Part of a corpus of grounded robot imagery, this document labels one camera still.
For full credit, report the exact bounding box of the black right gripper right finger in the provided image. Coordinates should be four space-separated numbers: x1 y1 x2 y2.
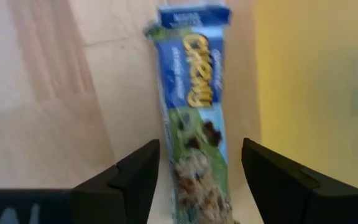
242 138 358 224

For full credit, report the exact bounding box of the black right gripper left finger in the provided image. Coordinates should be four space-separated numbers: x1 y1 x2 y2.
0 139 161 224

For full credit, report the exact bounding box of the blue Chewy granola bar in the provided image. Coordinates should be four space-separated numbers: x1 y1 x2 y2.
144 2 241 224

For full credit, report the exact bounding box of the yellow plastic bin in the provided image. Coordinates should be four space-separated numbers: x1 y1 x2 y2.
253 0 358 192

